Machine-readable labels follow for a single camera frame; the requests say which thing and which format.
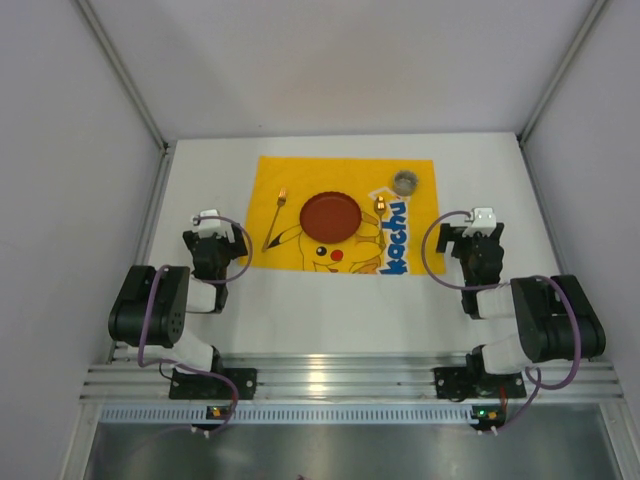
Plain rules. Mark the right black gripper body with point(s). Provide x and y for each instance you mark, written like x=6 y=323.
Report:
x=471 y=237

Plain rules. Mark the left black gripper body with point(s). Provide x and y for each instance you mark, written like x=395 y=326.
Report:
x=213 y=240

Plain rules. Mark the gold spoon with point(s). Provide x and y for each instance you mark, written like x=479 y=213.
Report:
x=380 y=208

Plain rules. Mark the yellow Pikachu placemat cloth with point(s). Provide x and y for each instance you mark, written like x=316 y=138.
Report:
x=410 y=248

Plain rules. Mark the copper fork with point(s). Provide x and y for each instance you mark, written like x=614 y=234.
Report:
x=280 y=203

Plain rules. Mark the red plate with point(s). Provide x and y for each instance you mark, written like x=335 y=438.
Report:
x=330 y=217

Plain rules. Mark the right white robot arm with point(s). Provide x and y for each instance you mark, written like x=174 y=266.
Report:
x=553 y=317

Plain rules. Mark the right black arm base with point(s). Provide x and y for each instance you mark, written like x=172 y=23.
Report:
x=457 y=384

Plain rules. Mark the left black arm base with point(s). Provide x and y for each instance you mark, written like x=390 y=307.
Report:
x=198 y=387

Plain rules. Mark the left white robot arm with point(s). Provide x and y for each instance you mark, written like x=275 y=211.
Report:
x=150 y=311

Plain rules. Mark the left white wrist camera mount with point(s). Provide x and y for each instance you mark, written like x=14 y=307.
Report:
x=209 y=224

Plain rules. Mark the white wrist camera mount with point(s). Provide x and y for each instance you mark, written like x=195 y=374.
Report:
x=480 y=221
x=209 y=224

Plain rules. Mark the aluminium mounting rail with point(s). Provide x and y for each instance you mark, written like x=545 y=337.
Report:
x=282 y=378

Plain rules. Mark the perforated cable tray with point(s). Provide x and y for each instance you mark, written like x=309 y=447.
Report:
x=303 y=414

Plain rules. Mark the right aluminium frame post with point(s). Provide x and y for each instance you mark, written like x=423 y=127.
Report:
x=597 y=10

